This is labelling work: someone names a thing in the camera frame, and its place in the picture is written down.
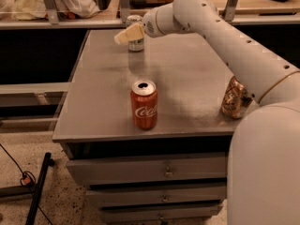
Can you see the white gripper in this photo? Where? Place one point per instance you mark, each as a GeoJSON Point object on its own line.
{"type": "Point", "coordinates": [152, 25]}

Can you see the white green 7up can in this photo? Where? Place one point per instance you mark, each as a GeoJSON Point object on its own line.
{"type": "Point", "coordinates": [135, 45]}

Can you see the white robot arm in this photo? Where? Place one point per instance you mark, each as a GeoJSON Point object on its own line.
{"type": "Point", "coordinates": [263, 184]}

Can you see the red coke can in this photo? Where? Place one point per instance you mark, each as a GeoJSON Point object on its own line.
{"type": "Point", "coordinates": [144, 104]}

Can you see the brown gold drink can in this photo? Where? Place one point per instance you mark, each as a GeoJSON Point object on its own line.
{"type": "Point", "coordinates": [236, 99]}

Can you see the white cloth on shelf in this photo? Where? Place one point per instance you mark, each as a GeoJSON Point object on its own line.
{"type": "Point", "coordinates": [26, 10]}

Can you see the grey drawer cabinet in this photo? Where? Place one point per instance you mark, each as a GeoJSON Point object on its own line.
{"type": "Point", "coordinates": [143, 131]}

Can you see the top grey drawer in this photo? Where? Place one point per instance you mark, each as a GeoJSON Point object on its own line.
{"type": "Point", "coordinates": [129, 170]}

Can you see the grey drawer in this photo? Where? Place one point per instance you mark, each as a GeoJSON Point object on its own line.
{"type": "Point", "coordinates": [129, 170]}
{"type": "Point", "coordinates": [156, 195]}
{"type": "Point", "coordinates": [160, 212]}

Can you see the middle grey drawer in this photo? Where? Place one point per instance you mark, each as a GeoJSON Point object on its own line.
{"type": "Point", "coordinates": [156, 195]}

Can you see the bottom grey drawer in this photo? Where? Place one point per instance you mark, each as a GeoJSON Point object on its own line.
{"type": "Point", "coordinates": [160, 212]}

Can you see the black stand leg left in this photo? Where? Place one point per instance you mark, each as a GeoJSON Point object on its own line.
{"type": "Point", "coordinates": [31, 186]}

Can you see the middle metal bracket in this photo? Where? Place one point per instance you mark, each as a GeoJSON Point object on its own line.
{"type": "Point", "coordinates": [124, 6]}

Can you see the metal bracket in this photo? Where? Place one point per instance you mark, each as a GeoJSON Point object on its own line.
{"type": "Point", "coordinates": [51, 11]}
{"type": "Point", "coordinates": [124, 6]}
{"type": "Point", "coordinates": [229, 10]}

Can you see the right metal bracket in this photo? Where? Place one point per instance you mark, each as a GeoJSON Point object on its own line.
{"type": "Point", "coordinates": [229, 10]}

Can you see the left metal bracket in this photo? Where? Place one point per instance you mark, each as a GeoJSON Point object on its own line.
{"type": "Point", "coordinates": [51, 11]}

